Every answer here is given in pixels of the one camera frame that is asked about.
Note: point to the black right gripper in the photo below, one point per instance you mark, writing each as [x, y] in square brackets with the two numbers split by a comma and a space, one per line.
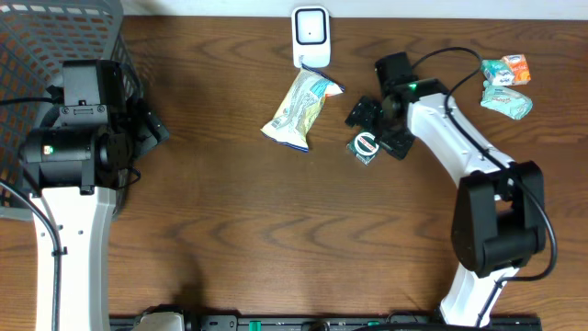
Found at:
[396, 144]

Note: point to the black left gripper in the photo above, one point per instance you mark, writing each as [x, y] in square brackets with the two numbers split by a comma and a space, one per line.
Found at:
[148, 130]

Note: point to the dark box round white label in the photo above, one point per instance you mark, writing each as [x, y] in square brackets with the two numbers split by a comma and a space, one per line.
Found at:
[364, 147]

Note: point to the yellow white snack bag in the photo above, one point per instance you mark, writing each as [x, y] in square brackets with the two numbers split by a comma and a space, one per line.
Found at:
[300, 108]

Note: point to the teal Kleenex tissue pack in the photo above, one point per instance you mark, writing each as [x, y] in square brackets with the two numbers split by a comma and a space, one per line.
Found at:
[497, 72]

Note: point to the green white snack packet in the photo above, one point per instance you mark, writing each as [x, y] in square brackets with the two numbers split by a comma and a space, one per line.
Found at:
[505, 101]

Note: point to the clear orange snack packet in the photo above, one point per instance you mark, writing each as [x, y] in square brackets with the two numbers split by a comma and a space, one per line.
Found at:
[518, 66]

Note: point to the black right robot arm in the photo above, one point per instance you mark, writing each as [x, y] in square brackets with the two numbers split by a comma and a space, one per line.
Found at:
[499, 219]

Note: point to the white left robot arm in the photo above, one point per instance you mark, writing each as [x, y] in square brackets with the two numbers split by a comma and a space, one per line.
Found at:
[78, 170]

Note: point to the white barcode scanner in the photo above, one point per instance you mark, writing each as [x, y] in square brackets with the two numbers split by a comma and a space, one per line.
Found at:
[311, 38]

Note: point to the dark grey plastic basket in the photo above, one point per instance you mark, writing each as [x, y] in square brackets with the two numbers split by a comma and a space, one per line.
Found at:
[36, 38]

